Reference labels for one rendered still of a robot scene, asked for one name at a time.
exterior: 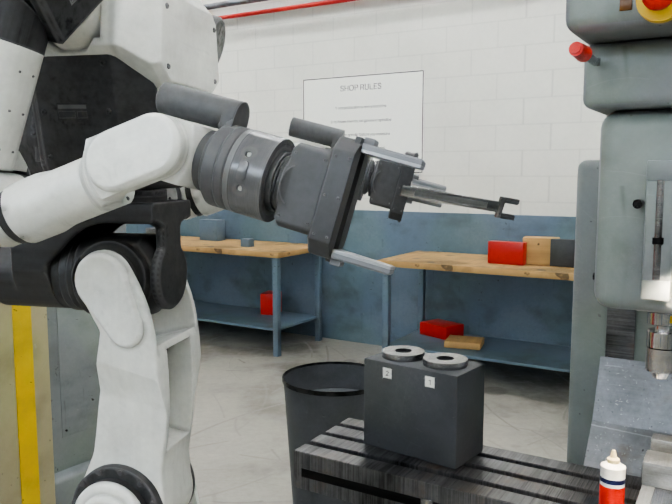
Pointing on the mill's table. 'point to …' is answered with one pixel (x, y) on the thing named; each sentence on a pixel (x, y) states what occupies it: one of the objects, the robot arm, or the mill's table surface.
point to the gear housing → (629, 76)
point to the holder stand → (424, 404)
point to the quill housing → (617, 159)
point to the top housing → (611, 22)
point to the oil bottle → (612, 480)
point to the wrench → (460, 200)
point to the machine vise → (656, 487)
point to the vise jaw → (657, 469)
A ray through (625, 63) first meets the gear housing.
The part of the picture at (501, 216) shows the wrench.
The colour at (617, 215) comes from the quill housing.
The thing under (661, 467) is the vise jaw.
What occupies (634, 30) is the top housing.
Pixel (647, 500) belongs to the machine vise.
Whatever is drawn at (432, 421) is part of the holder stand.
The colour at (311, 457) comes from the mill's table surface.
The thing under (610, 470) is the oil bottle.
